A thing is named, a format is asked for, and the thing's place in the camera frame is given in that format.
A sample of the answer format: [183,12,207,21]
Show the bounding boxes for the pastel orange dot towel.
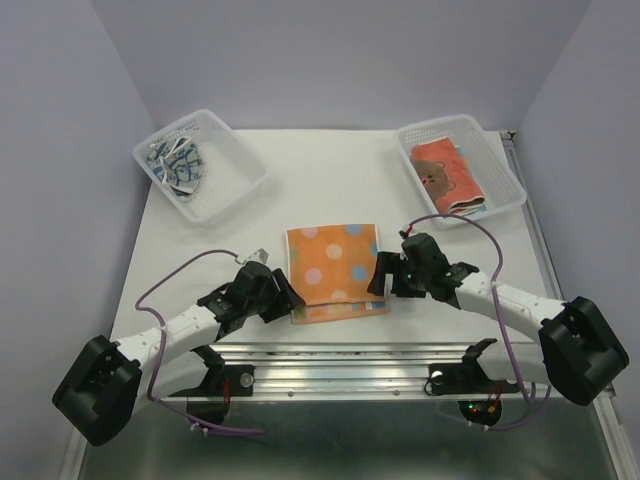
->
[286,224,389,325]

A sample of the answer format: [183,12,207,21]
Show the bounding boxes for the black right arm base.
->
[423,363,519,396]

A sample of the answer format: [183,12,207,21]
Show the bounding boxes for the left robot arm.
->
[52,261,305,446]

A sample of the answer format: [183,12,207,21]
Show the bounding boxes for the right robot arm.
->
[368,233,629,406]

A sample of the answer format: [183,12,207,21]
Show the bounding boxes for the small patterned towels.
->
[146,136,206,202]

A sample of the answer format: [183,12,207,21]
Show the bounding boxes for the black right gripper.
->
[366,251,429,297]

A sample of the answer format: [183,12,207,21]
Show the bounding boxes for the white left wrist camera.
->
[236,248,269,265]

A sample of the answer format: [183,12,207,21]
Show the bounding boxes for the aluminium mounting rail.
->
[89,342,616,404]

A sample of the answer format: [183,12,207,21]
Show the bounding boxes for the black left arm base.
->
[182,364,255,398]

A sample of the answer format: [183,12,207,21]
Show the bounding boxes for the white empty plastic basket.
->
[394,114,527,230]

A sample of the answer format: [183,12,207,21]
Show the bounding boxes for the white basket with towels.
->
[133,109,271,226]

